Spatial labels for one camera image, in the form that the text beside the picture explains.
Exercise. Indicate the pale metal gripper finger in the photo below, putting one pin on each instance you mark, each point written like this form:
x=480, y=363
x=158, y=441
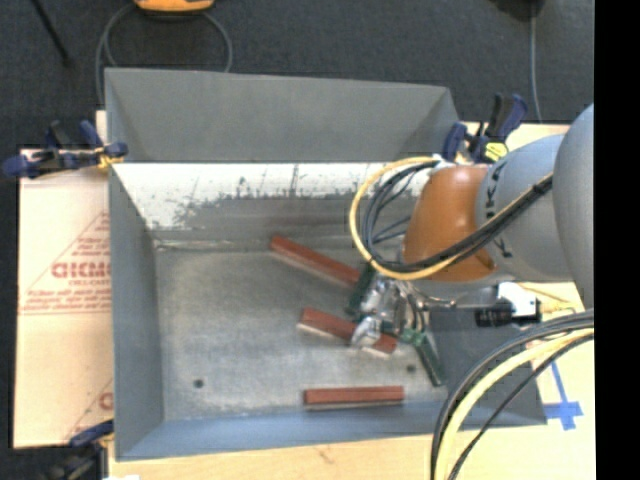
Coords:
x=372, y=300
x=365, y=332

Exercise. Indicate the red-brown flat block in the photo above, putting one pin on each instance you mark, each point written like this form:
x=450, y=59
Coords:
x=310, y=260
x=325, y=322
x=352, y=396

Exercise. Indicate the black cylinder on white bracket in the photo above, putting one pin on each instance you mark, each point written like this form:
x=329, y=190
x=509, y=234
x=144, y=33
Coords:
x=517, y=300

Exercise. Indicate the dark green flat block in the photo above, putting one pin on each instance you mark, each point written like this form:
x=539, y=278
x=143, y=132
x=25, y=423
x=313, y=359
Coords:
x=358, y=290
x=432, y=360

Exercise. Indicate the grey metal bin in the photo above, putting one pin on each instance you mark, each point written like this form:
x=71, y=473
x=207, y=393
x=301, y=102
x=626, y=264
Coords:
x=250, y=318

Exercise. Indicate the brown cardboard board, red print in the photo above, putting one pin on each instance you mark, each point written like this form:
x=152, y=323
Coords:
x=60, y=268

